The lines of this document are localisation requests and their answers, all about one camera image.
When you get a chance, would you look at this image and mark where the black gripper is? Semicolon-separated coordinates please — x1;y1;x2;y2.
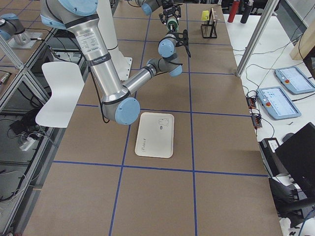
159;0;181;25
172;29;191;58

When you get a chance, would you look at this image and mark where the green plastic cup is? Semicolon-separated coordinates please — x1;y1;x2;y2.
166;19;179;32

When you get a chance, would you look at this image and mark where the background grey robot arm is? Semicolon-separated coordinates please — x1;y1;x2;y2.
0;13;42;49

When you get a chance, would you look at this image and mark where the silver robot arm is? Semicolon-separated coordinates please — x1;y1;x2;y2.
40;0;189;125
133;0;181;25

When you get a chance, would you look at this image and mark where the yellow plastic cup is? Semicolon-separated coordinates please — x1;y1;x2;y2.
201;10;210;21

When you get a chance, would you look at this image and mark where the beige rabbit tray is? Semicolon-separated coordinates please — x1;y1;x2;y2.
135;112;174;158

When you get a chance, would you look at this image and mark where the red bottle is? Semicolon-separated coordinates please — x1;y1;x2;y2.
227;0;240;23

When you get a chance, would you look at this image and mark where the black bottle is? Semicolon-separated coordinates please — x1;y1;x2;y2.
240;0;254;24

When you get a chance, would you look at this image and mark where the near blue teach pendant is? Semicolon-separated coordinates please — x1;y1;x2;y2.
256;87;302;120

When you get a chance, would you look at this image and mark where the blue teach pendant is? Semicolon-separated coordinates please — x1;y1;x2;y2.
275;66;315;95
256;87;302;120

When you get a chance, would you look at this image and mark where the far blue teach pendant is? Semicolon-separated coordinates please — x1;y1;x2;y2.
275;66;315;95

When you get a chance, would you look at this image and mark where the white chair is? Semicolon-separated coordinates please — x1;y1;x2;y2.
35;61;85;128

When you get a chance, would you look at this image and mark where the black computer box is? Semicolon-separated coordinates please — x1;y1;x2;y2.
258;138;288;177

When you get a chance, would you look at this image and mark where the black wire cup rack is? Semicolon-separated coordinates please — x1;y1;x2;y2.
201;7;218;39

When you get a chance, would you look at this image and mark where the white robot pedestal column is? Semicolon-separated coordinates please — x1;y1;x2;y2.
97;0;132;81

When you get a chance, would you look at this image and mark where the grey aluminium frame post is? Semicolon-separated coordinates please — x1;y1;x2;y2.
235;0;279;77

